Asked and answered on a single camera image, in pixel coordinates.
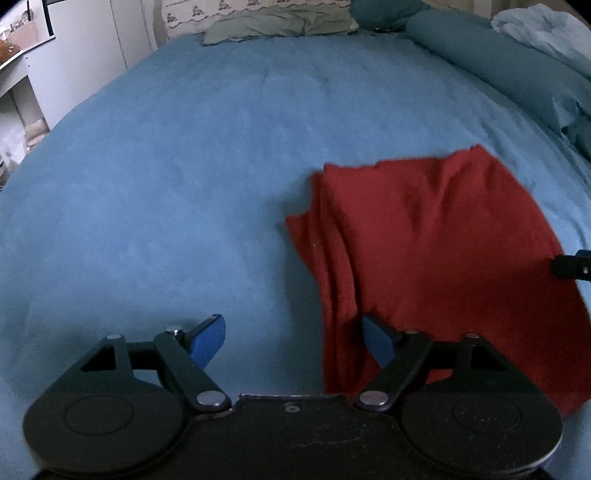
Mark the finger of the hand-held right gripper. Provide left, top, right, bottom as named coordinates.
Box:
left=551, top=249, right=591, bottom=280

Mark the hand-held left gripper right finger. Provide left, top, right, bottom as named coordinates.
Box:
left=355, top=314, right=509, bottom=411

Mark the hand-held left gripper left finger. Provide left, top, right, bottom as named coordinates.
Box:
left=81, top=314, right=232, bottom=411

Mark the red knit sweater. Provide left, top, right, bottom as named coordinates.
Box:
left=285, top=144, right=591, bottom=418

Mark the bed with blue sheet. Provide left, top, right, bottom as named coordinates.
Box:
left=0, top=28, right=591, bottom=462

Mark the teal duvet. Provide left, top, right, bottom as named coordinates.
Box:
left=405, top=10, right=591, bottom=157

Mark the light blue blanket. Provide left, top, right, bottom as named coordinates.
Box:
left=491, top=4, right=591, bottom=78

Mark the teal pillow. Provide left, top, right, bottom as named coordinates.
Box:
left=349, top=0, right=431, bottom=32

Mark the white shelf unit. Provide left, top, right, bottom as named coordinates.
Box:
left=0, top=34, right=57, bottom=188

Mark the white and grey wardrobe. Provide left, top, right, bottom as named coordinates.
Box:
left=44, top=0, right=168, bottom=109

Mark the grey-green pillow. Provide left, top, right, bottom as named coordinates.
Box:
left=203, top=6, right=359, bottom=46

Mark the pink storage box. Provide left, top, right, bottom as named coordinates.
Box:
left=9, top=21, right=38, bottom=48

